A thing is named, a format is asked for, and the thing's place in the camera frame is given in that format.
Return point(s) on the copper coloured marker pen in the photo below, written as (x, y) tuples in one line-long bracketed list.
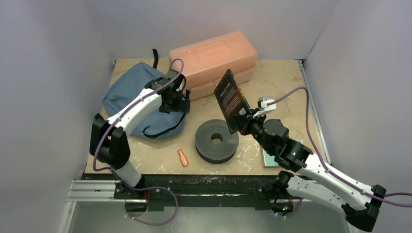
[(182, 158)]

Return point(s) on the black aluminium base frame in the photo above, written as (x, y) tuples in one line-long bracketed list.
[(261, 192)]

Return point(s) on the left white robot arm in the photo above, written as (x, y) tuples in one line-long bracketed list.
[(109, 143)]

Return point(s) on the blue student backpack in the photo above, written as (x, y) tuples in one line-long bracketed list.
[(127, 87)]

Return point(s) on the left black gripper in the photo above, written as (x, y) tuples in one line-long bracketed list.
[(182, 106)]

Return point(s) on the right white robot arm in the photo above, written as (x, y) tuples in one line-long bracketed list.
[(359, 202)]

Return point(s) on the dark brown paperback book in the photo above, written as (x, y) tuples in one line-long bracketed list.
[(232, 102)]

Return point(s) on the teal paperback book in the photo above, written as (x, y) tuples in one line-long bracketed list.
[(268, 161)]

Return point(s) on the pink plastic storage box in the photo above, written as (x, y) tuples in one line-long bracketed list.
[(206, 62)]

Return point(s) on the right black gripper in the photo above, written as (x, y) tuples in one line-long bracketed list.
[(245, 120)]

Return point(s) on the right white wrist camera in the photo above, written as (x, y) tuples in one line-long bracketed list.
[(265, 105)]

